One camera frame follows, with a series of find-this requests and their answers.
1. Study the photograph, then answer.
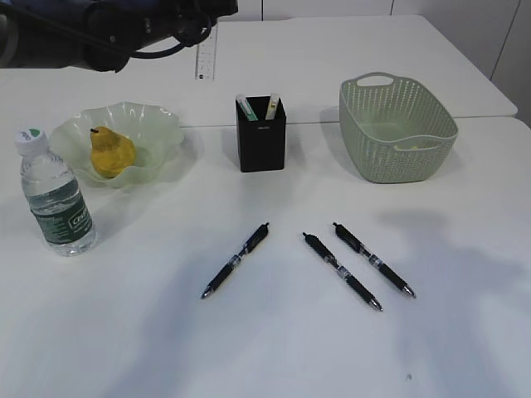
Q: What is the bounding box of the yellow pear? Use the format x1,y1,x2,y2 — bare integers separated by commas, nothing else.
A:
90,126,136,178

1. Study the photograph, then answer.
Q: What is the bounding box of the black gel pen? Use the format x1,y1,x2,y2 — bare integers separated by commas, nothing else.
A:
333,222,417,299
303,232,383,312
201,222,269,299

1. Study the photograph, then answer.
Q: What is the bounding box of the frosted green wavy plate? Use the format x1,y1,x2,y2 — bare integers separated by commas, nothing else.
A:
49,102,184,188

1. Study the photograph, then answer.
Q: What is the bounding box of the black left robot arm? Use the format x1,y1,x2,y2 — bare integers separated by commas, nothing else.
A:
1,0,239,73

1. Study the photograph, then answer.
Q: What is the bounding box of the green plastic woven basket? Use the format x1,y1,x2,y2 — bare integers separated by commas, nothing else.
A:
339,72,458,184

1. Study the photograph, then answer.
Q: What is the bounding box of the mint green pen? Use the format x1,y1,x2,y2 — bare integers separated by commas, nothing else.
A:
236,95,258,121

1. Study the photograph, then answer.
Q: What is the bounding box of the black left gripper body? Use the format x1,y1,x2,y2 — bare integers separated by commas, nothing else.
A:
124,1,239,46

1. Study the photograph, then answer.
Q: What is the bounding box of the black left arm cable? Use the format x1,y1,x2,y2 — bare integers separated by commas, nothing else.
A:
128,24,212,59

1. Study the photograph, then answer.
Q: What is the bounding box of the yellow white waste paper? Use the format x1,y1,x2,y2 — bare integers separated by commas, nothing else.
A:
394,140,429,151

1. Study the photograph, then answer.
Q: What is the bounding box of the clear plastic ruler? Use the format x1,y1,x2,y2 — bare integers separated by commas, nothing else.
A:
195,27,217,80

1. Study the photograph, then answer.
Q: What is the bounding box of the black square pen holder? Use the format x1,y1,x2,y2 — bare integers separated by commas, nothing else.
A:
235,95,286,172

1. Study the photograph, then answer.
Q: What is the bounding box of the clear water bottle green label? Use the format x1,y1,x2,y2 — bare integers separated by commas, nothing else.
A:
14,129,96,256

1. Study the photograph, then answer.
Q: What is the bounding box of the yellow-green utility knife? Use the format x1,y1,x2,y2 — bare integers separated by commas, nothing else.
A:
265,93,280,120

